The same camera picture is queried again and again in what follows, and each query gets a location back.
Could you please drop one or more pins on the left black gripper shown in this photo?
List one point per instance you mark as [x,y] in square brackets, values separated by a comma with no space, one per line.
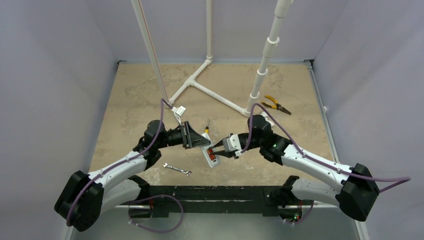
[191,139]

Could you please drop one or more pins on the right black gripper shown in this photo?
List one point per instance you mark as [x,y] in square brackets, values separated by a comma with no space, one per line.
[243,138]

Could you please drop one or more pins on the white remote control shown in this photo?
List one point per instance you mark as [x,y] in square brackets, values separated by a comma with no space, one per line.
[212,160]

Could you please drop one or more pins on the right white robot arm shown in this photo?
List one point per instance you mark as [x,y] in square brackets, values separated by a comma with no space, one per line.
[351,188]

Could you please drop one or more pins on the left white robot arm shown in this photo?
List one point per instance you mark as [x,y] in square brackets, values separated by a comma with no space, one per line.
[87,195]

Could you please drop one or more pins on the silver open-end wrench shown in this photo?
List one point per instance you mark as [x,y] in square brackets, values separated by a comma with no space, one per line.
[185,172]

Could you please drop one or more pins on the white plastic faucet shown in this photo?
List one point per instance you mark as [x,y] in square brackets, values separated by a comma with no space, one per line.
[267,119]

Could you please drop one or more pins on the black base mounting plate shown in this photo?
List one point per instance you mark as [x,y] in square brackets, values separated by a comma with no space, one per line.
[268,201]

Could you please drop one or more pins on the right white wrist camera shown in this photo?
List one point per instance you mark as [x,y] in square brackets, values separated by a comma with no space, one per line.
[232,146]

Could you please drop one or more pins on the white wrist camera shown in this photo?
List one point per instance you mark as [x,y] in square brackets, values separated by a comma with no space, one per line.
[232,146]
[178,113]

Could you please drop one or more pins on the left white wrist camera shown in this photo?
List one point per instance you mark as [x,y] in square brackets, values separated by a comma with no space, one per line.
[178,113]

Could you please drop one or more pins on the yellow handled pliers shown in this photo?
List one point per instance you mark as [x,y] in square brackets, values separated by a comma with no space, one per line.
[275,105]

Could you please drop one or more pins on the aluminium rail frame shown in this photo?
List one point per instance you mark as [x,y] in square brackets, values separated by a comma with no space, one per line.
[133,103]

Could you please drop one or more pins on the white PVC pipe frame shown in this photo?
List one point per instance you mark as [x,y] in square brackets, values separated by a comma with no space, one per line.
[272,41]

